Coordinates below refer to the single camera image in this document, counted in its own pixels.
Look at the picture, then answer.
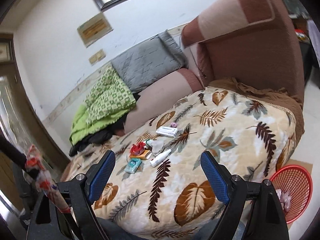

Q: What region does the folded floral umbrella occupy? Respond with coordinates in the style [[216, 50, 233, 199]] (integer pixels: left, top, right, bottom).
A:
[[0, 134, 72, 214]]

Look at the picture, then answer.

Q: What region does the black cloth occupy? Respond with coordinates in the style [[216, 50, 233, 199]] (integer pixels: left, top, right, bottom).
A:
[[68, 92, 141, 158]]

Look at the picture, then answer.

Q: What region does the leaf pattern fleece blanket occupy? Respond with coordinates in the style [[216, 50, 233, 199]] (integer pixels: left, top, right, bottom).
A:
[[62, 87, 296, 239]]

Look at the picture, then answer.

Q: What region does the green patterned quilt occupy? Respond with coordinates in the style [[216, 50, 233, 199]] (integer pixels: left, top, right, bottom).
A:
[[69, 63, 136, 146]]

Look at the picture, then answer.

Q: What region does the red mesh trash basket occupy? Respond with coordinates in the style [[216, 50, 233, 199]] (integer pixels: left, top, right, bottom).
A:
[[270, 165, 313, 224]]

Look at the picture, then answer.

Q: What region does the pink beige pillow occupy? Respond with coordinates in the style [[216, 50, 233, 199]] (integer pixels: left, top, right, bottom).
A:
[[124, 68, 203, 133]]

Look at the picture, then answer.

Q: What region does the gold framed wall panel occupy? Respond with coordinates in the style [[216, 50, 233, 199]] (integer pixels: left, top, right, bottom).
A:
[[77, 13, 113, 48]]

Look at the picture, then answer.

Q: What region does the small pink crumpled paper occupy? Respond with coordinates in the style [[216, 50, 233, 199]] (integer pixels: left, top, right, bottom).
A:
[[170, 122, 177, 128]]

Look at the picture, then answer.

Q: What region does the orange flat box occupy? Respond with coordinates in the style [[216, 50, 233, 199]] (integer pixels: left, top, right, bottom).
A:
[[130, 150, 152, 160]]

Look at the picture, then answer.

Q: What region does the red crumpled wrapper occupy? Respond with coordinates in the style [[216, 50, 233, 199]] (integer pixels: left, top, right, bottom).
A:
[[130, 141, 145, 156]]

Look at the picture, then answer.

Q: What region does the grey quilted cushion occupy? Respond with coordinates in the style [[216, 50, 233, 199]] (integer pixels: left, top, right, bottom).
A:
[[111, 31, 187, 93]]

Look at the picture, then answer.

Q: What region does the white bottle red label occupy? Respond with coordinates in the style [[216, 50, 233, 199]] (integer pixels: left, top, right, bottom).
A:
[[150, 149, 171, 167]]

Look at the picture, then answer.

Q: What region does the teal tissue pack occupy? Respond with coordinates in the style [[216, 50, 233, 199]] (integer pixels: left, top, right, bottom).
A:
[[125, 158, 142, 174]]

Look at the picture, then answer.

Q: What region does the white tissue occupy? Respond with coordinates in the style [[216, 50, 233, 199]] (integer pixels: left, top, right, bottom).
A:
[[145, 139, 164, 156]]

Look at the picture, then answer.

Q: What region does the beige wall switch plate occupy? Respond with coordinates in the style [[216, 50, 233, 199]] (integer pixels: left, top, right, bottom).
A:
[[89, 49, 106, 65]]

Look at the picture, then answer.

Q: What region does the black cable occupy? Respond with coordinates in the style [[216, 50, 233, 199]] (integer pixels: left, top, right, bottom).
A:
[[188, 45, 207, 79]]

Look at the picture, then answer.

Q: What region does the long white medicine box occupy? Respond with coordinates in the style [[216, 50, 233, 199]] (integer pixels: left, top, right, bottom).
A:
[[156, 126, 178, 138]]

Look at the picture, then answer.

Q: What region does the brown bed throw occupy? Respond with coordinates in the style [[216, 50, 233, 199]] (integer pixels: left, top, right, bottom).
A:
[[208, 77, 305, 144]]

